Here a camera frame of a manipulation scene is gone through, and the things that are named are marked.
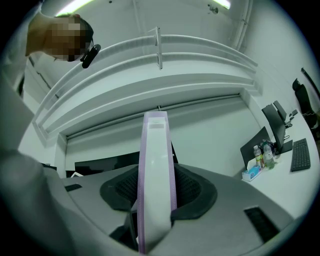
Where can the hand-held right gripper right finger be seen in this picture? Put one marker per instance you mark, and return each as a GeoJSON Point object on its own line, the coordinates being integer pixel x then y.
{"type": "Point", "coordinates": [225, 207]}

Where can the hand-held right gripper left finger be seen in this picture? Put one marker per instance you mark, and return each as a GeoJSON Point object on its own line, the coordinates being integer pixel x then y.
{"type": "Point", "coordinates": [100, 190]}

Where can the blue tissue pack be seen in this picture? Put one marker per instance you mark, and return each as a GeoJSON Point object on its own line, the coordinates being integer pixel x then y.
{"type": "Point", "coordinates": [251, 172]}

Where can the yellow label plastic bottle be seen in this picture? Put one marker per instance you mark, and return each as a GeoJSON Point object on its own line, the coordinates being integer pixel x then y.
{"type": "Point", "coordinates": [258, 156]}

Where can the black desk divider panel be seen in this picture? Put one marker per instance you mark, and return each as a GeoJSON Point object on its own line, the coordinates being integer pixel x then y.
{"type": "Point", "coordinates": [250, 147]}

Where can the clear plastic bottle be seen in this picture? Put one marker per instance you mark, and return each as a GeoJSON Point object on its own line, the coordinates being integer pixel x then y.
{"type": "Point", "coordinates": [268, 157]}

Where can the black keyboard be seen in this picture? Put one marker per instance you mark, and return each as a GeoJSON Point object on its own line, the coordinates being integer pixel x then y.
{"type": "Point", "coordinates": [300, 155]}

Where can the black desktop monitor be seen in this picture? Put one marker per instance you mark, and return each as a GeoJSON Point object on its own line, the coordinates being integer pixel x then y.
{"type": "Point", "coordinates": [277, 130]}
{"type": "Point", "coordinates": [280, 111]}

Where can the person's white shirt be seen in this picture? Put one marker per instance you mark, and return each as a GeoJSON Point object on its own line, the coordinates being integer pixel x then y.
{"type": "Point", "coordinates": [15, 112]}

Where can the black office chair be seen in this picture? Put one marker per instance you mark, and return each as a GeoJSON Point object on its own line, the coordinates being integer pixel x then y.
{"type": "Point", "coordinates": [305, 100]}

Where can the black floor lamp pole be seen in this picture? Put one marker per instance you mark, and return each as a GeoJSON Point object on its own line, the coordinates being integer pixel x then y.
{"type": "Point", "coordinates": [310, 77]}

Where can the person's head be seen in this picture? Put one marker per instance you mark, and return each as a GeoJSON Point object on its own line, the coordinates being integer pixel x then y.
{"type": "Point", "coordinates": [60, 37]}

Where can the ceiling tube light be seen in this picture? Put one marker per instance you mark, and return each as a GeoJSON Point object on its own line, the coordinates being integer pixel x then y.
{"type": "Point", "coordinates": [222, 3]}
{"type": "Point", "coordinates": [72, 7]}

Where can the black head camera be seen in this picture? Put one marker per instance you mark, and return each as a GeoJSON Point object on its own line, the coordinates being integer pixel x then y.
{"type": "Point", "coordinates": [90, 56]}

